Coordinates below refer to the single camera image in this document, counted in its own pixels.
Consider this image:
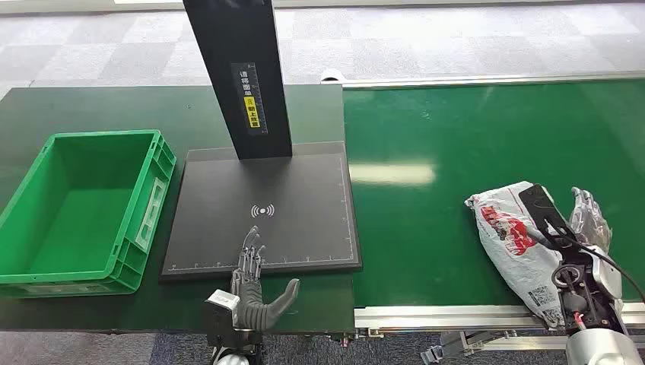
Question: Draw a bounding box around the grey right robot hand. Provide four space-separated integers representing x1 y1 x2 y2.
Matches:
568 186 614 254

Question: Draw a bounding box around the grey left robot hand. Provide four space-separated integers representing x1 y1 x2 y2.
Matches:
230 226 300 332

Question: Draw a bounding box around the white red printed package bag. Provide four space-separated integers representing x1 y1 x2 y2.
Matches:
464 181 580 329

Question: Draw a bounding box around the green conveyor belt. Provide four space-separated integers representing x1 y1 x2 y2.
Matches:
342 78 645 308

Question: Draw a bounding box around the green plastic crate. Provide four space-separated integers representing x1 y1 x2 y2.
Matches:
0 129 177 299

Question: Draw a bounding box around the black yellow column label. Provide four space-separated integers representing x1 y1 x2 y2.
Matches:
230 62 269 135

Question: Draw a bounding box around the black scanner column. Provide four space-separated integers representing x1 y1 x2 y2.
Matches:
182 0 294 160

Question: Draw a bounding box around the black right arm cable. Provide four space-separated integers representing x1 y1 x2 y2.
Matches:
564 233 645 303

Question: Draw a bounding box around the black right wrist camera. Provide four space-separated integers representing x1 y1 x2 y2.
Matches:
518 183 571 239

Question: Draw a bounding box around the black scanner base plate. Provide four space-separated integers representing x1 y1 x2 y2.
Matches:
160 141 363 282

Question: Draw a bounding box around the aluminium conveyor side rail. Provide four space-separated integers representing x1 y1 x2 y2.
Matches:
354 302 645 335
342 70 645 90

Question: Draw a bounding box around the grey conveyor support bracket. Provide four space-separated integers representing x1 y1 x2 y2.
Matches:
421 329 517 365

